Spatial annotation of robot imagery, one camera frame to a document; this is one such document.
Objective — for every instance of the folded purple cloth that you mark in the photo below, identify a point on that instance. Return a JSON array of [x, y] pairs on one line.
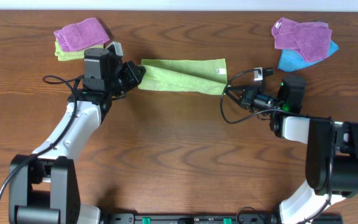
[[81, 35]]

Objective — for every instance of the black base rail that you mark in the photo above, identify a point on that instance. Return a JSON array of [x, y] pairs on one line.
[[219, 218]]

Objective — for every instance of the light green microfiber cloth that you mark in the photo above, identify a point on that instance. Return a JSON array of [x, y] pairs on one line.
[[202, 76]]

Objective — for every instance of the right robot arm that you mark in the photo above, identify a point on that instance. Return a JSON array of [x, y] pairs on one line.
[[331, 166]]

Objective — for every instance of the blue cloth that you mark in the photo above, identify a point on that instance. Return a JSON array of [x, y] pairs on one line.
[[291, 61]]

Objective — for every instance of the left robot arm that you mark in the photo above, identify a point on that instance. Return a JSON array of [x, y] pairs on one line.
[[43, 187]]

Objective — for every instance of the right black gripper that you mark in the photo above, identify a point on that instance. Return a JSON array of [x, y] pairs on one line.
[[248, 98]]

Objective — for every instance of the folded green cloth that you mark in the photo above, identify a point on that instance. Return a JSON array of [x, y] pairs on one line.
[[73, 55]]

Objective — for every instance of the crumpled purple cloth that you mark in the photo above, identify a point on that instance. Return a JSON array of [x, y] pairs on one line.
[[311, 40]]

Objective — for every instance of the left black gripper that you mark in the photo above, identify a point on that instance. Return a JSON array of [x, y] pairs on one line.
[[130, 76]]

